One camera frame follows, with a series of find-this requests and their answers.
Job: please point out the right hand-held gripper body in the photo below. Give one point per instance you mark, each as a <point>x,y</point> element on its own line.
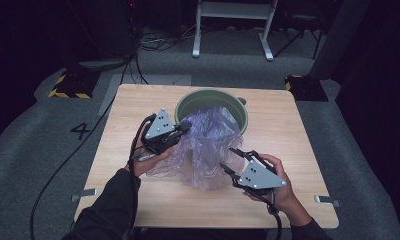
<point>258,176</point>

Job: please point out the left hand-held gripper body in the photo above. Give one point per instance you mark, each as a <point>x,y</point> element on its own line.
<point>159,126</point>

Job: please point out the purple plastic bag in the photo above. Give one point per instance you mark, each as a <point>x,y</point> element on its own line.
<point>204,150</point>

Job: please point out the green round bin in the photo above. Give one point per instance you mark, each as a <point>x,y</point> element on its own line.
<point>209,100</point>

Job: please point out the person's right hand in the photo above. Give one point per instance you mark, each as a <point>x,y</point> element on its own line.
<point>286,196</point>

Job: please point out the person's left hand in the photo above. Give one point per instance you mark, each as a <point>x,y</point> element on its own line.
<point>144,165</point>

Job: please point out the black equipment stand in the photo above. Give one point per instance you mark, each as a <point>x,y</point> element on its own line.
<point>104,63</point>

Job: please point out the black yellow striped base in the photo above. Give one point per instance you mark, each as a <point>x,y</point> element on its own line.
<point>306,88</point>
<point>74,85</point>

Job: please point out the white metal stand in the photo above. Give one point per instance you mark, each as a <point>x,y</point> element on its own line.
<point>234,10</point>

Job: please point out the black tripod legs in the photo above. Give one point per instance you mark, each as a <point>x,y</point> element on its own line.
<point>316,43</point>

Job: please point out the grey pillar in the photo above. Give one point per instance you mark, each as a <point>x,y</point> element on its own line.
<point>341,36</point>

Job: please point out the metal table bracket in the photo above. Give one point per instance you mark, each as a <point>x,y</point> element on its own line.
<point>326,200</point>
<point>86,193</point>

